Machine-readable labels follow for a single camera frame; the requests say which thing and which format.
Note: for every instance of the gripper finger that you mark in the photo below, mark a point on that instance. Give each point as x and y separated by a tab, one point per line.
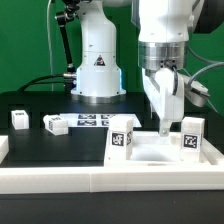
164	128

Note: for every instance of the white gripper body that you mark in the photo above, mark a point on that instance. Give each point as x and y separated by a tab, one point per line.
166	97

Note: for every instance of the white square table top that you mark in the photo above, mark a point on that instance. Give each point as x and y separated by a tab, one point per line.
150	149

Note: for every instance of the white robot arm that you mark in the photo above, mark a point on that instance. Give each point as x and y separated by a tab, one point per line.
160	49

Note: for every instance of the white sheet with tag markers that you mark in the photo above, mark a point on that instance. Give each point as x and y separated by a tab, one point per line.
86	119

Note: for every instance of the white U-shaped obstacle fence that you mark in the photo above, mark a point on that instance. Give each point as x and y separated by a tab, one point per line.
110	178

